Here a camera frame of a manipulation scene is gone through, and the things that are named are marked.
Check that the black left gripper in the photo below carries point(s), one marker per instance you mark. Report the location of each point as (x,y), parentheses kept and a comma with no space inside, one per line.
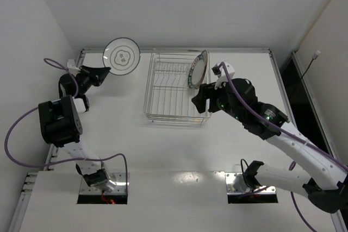
(88,75)

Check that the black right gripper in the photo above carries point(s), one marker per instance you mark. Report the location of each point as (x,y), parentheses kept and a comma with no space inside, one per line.
(205,97)

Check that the white plate dark blue rim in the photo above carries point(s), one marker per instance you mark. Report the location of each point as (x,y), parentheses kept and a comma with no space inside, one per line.
(195,72)

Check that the white plate grey flower motif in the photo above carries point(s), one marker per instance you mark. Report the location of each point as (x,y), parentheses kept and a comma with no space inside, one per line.
(122,56)

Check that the white plate orange sunburst motif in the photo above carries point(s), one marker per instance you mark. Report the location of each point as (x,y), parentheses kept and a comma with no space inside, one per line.
(205,59)

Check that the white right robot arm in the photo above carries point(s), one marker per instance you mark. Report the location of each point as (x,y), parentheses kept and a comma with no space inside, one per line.
(321,180)

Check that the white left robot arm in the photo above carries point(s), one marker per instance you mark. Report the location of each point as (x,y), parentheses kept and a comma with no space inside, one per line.
(61,126)

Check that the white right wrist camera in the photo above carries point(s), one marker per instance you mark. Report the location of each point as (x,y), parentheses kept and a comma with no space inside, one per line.
(224,71)

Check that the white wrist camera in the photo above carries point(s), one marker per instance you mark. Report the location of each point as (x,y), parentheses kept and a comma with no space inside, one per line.
(71,65)
(224,71)

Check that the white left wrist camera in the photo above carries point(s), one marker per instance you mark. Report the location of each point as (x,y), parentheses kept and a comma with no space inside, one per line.
(71,65)

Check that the metal wire dish rack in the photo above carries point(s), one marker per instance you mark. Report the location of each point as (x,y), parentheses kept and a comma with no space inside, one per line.
(168,95)

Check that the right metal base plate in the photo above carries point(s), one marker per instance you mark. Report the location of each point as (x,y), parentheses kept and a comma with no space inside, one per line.
(233,183)

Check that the metal base plate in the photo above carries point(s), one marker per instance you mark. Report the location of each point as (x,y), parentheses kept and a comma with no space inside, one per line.
(116,186)
(233,183)

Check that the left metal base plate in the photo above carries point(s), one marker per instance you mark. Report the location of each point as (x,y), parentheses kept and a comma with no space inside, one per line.
(116,186)

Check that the black wall cable white plug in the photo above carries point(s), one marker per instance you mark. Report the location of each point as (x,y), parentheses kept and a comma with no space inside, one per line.
(314,57)

